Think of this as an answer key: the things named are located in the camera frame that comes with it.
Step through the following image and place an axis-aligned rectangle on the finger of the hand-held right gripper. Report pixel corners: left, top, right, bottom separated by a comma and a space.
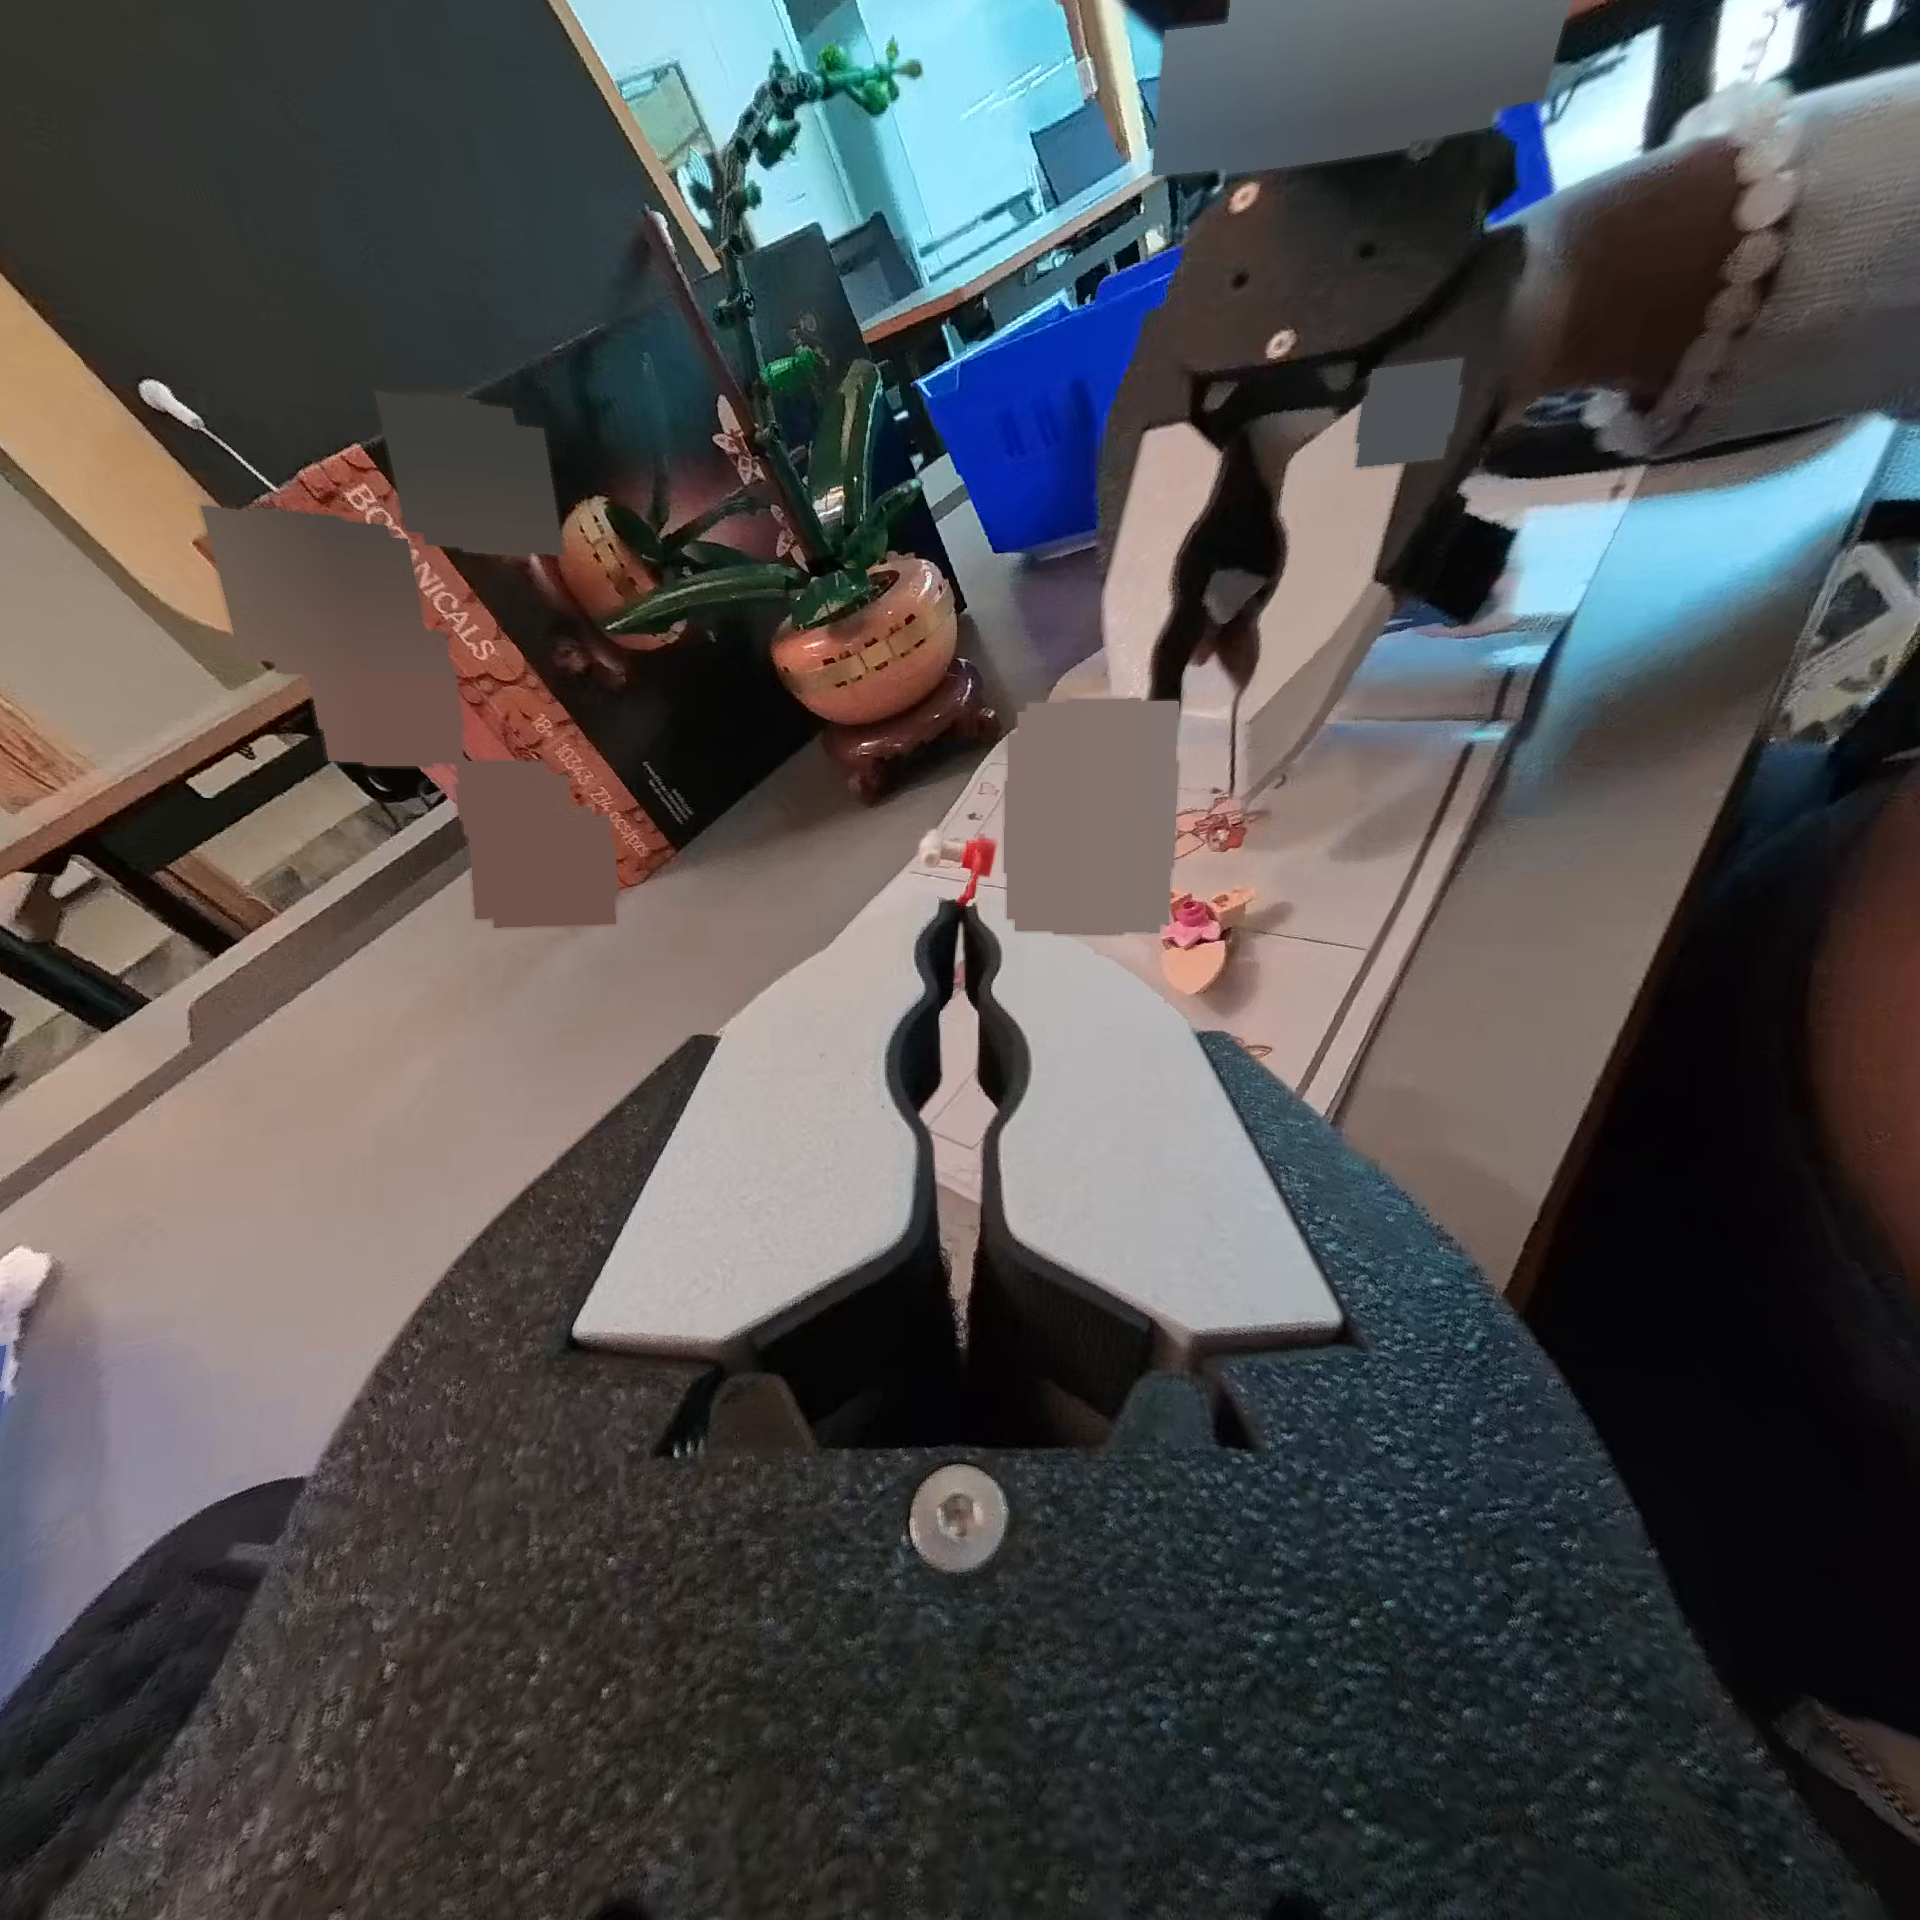
1232, 411, 1414, 798
1102, 422, 1235, 701

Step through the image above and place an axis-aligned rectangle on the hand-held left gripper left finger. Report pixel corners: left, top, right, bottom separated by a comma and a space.
570, 907, 970, 1450

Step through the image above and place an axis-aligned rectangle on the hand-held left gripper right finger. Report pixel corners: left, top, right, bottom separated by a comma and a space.
964, 914, 1347, 1450

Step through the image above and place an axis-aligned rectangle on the person's right forearm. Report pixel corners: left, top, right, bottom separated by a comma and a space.
1592, 75, 1920, 459

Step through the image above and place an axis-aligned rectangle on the background office desk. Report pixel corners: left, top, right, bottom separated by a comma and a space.
862, 172, 1174, 354

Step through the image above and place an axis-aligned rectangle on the grey desk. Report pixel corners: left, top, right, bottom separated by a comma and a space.
0, 420, 1907, 1667

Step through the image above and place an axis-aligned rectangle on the person's right hand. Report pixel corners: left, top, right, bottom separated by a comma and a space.
1515, 141, 1743, 436

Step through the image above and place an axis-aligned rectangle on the white instruction booklet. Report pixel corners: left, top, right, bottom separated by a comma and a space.
921, 463, 1638, 1120

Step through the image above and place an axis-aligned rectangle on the tan and pink toy flower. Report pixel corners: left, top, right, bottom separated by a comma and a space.
1160, 884, 1292, 998

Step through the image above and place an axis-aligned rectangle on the toy brick orchid in pot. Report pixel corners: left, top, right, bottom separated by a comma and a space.
600, 42, 1009, 804

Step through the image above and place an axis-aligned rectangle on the orchid picture toy box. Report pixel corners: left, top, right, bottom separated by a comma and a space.
248, 210, 970, 903

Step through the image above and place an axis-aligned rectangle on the person's thigh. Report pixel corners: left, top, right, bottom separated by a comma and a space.
1529, 735, 1920, 1920

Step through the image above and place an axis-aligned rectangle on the wooden side table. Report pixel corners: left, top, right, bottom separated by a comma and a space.
0, 674, 452, 1038

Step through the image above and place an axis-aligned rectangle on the white crumpled paper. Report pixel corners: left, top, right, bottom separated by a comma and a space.
0, 1242, 60, 1404

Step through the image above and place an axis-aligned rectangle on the dark grey monitor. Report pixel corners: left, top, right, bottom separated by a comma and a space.
0, 0, 723, 506

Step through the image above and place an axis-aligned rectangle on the white tipped thin stalk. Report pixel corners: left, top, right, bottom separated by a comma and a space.
138, 376, 279, 488

